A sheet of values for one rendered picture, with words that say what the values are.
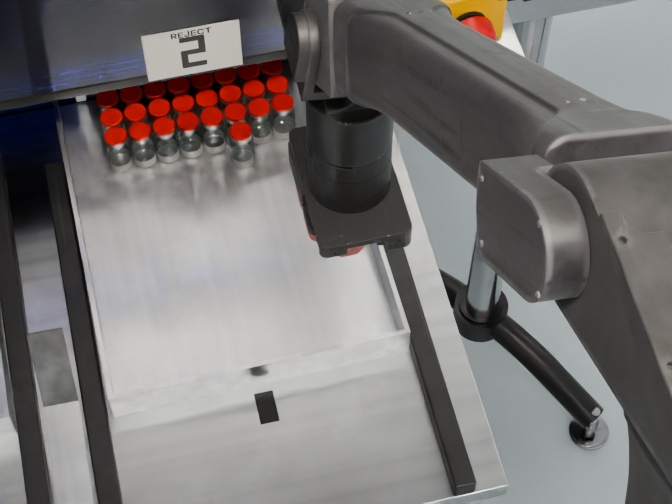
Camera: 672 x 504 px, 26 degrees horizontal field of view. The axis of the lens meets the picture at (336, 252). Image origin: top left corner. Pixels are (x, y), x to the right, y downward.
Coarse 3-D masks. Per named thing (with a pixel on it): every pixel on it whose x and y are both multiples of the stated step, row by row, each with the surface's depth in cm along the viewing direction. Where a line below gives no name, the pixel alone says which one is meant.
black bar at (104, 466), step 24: (48, 168) 135; (48, 192) 134; (72, 216) 132; (72, 240) 131; (72, 264) 129; (72, 288) 128; (72, 312) 127; (72, 336) 126; (96, 360) 124; (96, 384) 123; (96, 408) 122; (96, 432) 121; (96, 456) 120; (96, 480) 118
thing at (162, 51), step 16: (176, 32) 124; (192, 32) 125; (208, 32) 125; (224, 32) 126; (144, 48) 125; (160, 48) 126; (176, 48) 126; (192, 48) 127; (208, 48) 127; (224, 48) 128; (240, 48) 128; (160, 64) 127; (176, 64) 128; (208, 64) 129; (224, 64) 129; (240, 64) 130
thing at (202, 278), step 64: (64, 128) 140; (128, 192) 136; (192, 192) 136; (256, 192) 136; (128, 256) 132; (192, 256) 132; (256, 256) 132; (320, 256) 132; (384, 256) 128; (128, 320) 128; (192, 320) 128; (256, 320) 128; (320, 320) 128; (384, 320) 128; (128, 384) 125; (192, 384) 122; (256, 384) 125
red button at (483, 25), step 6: (468, 18) 130; (474, 18) 130; (480, 18) 130; (486, 18) 130; (468, 24) 129; (474, 24) 129; (480, 24) 129; (486, 24) 130; (492, 24) 131; (480, 30) 129; (486, 30) 129; (492, 30) 130; (492, 36) 130
